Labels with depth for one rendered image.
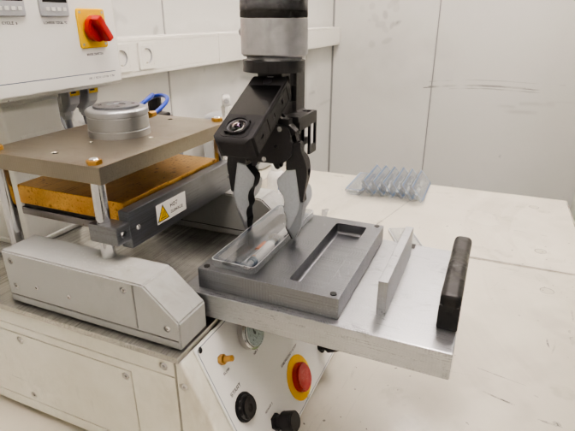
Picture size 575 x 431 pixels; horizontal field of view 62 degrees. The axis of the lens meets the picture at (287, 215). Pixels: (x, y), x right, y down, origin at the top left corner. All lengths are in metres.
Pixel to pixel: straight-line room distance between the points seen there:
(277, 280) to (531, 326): 0.57
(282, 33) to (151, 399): 0.43
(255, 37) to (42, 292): 0.38
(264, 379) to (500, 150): 2.51
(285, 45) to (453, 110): 2.46
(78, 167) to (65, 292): 0.15
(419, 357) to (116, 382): 0.34
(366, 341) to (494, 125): 2.54
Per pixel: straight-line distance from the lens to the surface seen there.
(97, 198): 0.55
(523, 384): 0.83
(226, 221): 0.77
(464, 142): 2.98
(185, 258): 0.71
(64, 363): 0.67
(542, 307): 1.03
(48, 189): 0.66
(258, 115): 0.50
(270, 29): 0.53
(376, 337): 0.48
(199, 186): 0.66
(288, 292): 0.50
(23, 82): 0.75
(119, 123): 0.65
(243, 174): 0.59
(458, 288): 0.50
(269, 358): 0.65
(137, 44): 1.39
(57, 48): 0.79
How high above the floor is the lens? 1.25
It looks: 22 degrees down
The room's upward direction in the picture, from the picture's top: straight up
